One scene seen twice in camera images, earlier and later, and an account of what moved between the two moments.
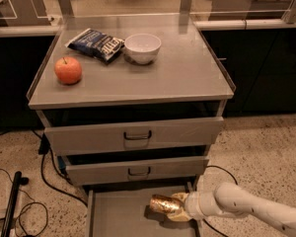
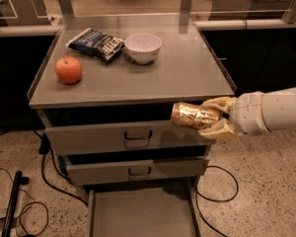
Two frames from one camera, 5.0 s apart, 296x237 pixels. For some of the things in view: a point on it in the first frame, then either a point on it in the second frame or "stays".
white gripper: [196, 205] -> [246, 114]
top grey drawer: [72, 139] stays
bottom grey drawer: [124, 211] stays
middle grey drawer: [92, 173] stays
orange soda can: [165, 203] -> [194, 117]
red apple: [68, 70] stays
